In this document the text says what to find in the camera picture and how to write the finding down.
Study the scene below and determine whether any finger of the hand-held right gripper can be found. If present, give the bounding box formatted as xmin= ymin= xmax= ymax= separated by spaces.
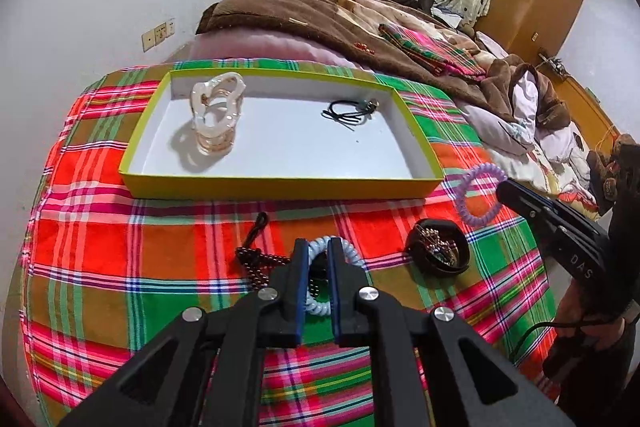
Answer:
xmin=496 ymin=179 xmax=568 ymax=238

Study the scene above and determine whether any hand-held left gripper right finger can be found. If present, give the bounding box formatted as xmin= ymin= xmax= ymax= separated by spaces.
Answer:
xmin=327 ymin=237 xmax=576 ymax=427

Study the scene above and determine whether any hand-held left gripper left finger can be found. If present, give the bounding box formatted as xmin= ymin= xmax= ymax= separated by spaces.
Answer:
xmin=57 ymin=238 xmax=311 ymax=427

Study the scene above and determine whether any light blue spiral hair tie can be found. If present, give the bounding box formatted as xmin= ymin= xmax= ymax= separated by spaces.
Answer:
xmin=302 ymin=235 xmax=358 ymax=315

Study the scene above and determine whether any dark bead bracelet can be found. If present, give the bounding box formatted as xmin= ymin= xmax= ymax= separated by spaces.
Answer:
xmin=235 ymin=212 xmax=331 ymax=303

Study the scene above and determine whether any purple spiral hair tie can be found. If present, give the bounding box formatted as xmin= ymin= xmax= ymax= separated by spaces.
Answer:
xmin=455 ymin=164 xmax=508 ymax=227

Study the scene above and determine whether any gold chain jewelry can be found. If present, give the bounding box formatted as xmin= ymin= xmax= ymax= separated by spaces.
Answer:
xmin=417 ymin=227 xmax=458 ymax=265

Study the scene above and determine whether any black wrist band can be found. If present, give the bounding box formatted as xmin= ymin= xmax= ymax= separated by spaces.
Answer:
xmin=404 ymin=218 xmax=471 ymax=277

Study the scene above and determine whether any yellow-green shallow box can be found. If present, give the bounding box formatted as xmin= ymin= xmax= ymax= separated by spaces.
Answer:
xmin=118 ymin=68 xmax=445 ymax=200

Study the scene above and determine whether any pearly hair claw clip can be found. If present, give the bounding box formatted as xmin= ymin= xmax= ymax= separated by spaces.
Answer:
xmin=172 ymin=72 xmax=247 ymax=168

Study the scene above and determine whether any person's right forearm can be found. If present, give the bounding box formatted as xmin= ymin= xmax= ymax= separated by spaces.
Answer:
xmin=575 ymin=307 xmax=640 ymax=427

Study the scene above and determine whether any person's right hand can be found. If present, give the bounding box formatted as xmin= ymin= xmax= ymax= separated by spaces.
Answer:
xmin=556 ymin=289 xmax=628 ymax=358

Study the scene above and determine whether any white duvet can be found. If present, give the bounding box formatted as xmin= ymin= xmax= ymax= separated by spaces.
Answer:
xmin=457 ymin=67 xmax=601 ymax=208

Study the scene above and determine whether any brown teddy bear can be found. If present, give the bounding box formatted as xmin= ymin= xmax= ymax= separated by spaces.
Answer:
xmin=585 ymin=134 xmax=638 ymax=215

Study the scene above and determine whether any wooden headboard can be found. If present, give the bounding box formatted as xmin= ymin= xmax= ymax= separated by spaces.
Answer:
xmin=537 ymin=57 xmax=631 ymax=158

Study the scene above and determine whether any plaid bed cloth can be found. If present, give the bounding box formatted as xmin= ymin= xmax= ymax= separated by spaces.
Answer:
xmin=20 ymin=57 xmax=561 ymax=427

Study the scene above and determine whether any folded plaid cloth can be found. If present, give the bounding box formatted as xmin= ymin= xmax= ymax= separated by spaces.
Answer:
xmin=377 ymin=23 xmax=488 ymax=82

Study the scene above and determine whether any pink bed sheet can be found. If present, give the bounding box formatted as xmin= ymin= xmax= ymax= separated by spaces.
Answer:
xmin=187 ymin=29 xmax=361 ymax=70

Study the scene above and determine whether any brown blanket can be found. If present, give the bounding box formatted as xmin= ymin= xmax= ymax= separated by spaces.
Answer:
xmin=195 ymin=0 xmax=571 ymax=128

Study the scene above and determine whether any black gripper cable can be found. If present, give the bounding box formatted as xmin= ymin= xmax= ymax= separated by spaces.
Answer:
xmin=510 ymin=314 xmax=626 ymax=363

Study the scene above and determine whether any black beaded hair tie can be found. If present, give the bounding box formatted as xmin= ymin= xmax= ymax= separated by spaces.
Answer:
xmin=321 ymin=97 xmax=380 ymax=131

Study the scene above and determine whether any wall socket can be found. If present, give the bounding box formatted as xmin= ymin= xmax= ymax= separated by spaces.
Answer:
xmin=141 ymin=19 xmax=177 ymax=52

